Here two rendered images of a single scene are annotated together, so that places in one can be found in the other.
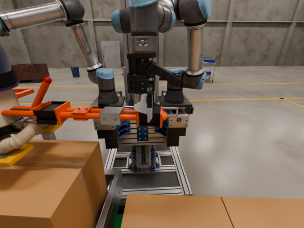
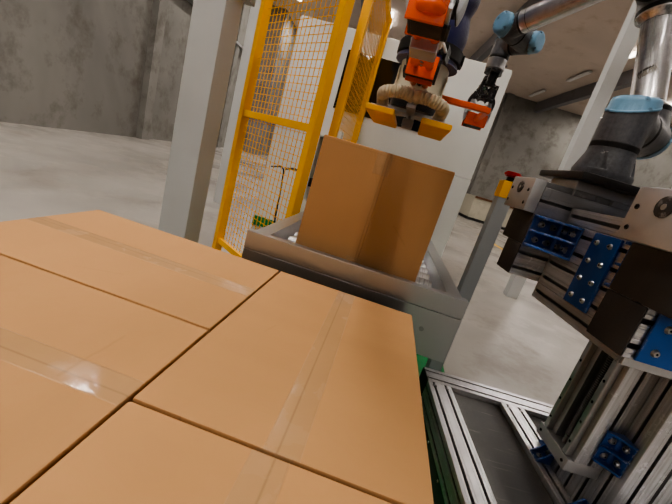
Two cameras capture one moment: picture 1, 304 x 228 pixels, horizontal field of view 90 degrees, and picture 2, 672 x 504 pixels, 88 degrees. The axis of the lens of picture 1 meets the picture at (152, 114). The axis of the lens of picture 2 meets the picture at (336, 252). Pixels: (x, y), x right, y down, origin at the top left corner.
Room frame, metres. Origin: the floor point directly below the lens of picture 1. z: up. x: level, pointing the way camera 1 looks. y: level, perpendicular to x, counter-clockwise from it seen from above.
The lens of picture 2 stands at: (0.48, -0.77, 0.90)
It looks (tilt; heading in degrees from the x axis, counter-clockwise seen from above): 15 degrees down; 93
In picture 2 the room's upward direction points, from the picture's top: 17 degrees clockwise
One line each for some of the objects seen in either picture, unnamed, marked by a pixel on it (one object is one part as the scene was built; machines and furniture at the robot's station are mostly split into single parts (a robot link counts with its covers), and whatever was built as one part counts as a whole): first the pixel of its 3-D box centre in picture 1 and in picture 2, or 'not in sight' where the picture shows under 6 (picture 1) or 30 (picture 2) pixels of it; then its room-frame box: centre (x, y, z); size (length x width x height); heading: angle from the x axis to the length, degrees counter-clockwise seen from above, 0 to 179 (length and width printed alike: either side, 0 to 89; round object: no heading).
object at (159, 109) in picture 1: (150, 116); (426, 16); (0.48, 0.01, 1.20); 0.08 x 0.07 x 0.05; 86
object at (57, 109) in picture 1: (54, 111); (421, 69); (0.50, 0.36, 1.20); 0.10 x 0.08 x 0.06; 176
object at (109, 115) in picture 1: (112, 115); (424, 45); (0.49, 0.14, 1.19); 0.07 x 0.07 x 0.04; 86
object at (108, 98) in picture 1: (107, 94); (606, 163); (1.08, 0.32, 1.09); 0.15 x 0.15 x 0.10
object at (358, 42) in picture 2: not in sight; (345, 137); (0.14, 2.04, 1.05); 1.17 x 0.10 x 2.10; 88
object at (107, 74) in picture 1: (105, 78); (627, 122); (1.08, 0.33, 1.20); 0.13 x 0.12 x 0.14; 40
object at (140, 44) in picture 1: (144, 45); not in sight; (0.48, 0.02, 1.42); 0.08 x 0.08 x 0.05
